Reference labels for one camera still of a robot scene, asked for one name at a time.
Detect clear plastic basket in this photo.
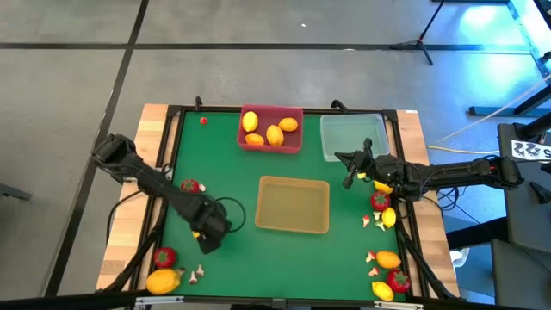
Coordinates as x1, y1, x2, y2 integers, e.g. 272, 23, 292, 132
319, 113, 391, 164

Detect green table mat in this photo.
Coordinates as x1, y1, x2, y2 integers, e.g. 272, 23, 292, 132
151, 109, 409, 302

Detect black tripod stand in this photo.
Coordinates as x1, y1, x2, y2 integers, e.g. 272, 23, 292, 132
389, 0, 449, 66

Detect yellow floor cable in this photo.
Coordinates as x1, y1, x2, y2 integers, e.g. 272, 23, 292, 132
426, 144, 501, 155

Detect black cable bundle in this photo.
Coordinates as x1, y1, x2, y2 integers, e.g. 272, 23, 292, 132
436, 184, 474, 212

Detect orange translucent plastic basket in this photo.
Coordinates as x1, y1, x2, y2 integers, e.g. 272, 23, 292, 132
254, 175, 331, 235

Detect silver frame bracket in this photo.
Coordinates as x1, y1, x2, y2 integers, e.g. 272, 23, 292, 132
134, 295, 185, 307
373, 301, 425, 310

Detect white object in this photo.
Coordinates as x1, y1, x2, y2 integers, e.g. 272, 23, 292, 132
449, 247, 470, 268

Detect black rig beam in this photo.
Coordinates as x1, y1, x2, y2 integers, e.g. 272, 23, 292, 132
0, 290, 551, 310

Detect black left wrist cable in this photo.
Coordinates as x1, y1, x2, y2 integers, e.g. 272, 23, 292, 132
214, 196, 248, 234

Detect yellow hanging cable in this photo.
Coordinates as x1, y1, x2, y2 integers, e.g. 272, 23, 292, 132
426, 73, 551, 147

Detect black base cable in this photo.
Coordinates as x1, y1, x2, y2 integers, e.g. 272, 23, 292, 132
105, 189, 145, 247

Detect gray furniture foot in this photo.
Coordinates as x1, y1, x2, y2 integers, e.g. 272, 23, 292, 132
0, 183, 34, 202

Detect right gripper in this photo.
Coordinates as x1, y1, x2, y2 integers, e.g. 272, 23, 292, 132
334, 137, 417, 193

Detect black metal table frame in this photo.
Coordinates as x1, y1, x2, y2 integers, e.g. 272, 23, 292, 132
97, 102, 462, 310

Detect dark gray cart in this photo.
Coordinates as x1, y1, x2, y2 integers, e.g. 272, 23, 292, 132
490, 122, 551, 310

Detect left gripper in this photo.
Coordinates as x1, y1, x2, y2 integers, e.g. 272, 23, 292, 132
178, 193, 233, 255

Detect red plastic basket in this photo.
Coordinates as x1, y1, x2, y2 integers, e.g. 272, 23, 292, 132
236, 103, 305, 155

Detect white marker sign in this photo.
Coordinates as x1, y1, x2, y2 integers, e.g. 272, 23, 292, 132
511, 139, 551, 163

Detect large yellow-orange toy mango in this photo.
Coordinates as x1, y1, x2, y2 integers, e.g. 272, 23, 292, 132
145, 268, 183, 296

